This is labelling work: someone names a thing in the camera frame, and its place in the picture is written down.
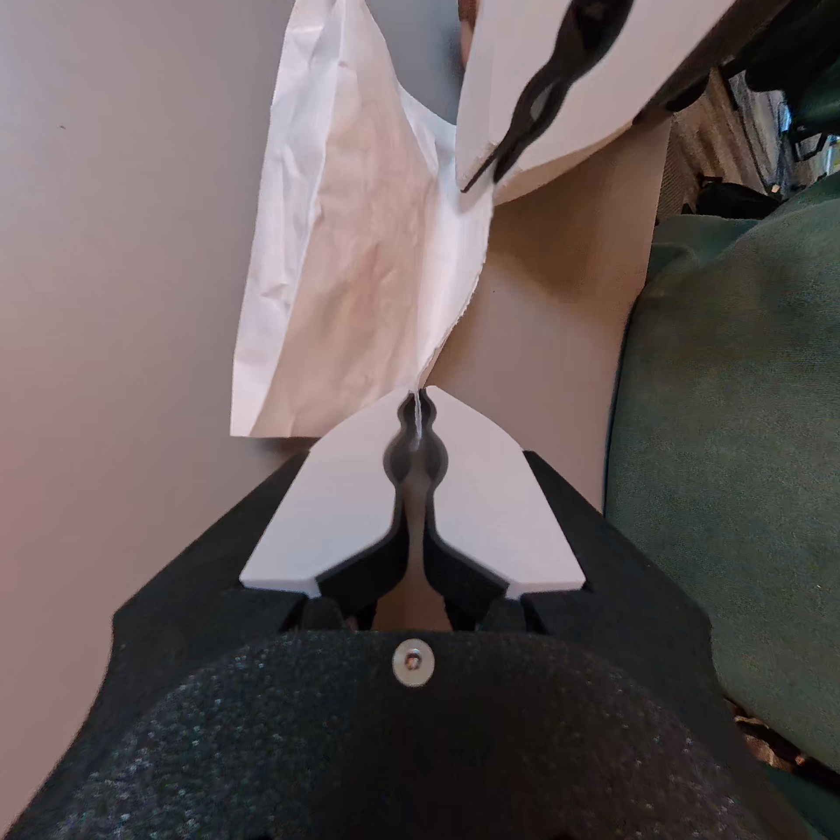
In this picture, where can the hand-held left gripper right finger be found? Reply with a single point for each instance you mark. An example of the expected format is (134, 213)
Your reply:
(505, 525)

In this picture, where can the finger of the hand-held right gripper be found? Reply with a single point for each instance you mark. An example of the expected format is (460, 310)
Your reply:
(505, 66)
(630, 79)

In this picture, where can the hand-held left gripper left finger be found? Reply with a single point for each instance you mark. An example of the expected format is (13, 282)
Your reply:
(322, 525)

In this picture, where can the single printed paper bag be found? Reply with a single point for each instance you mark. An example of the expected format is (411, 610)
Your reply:
(355, 236)

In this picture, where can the person's right hand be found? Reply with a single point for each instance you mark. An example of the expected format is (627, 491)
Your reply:
(465, 26)

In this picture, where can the person's green sweatshirt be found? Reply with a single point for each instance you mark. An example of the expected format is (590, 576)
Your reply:
(735, 460)

